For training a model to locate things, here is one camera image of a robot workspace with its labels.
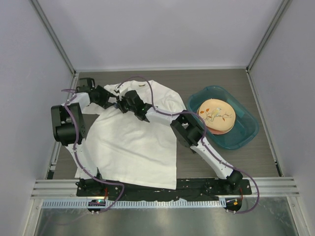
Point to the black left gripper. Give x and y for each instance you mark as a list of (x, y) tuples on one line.
[(106, 96)]

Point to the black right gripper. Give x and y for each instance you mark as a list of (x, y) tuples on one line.
[(119, 103)]

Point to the white t-shirt flower print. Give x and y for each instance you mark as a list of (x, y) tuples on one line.
[(128, 150)]

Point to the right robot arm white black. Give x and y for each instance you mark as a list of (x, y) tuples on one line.
[(188, 131)]

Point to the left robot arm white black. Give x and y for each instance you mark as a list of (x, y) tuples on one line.
[(69, 129)]

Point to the beige plate with bird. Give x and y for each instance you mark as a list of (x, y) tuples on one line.
[(218, 116)]

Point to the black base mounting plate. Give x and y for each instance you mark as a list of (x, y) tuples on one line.
[(190, 189)]

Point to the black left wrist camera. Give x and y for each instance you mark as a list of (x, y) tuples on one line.
[(85, 85)]

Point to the white slotted cable duct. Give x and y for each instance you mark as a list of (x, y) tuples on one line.
[(98, 203)]

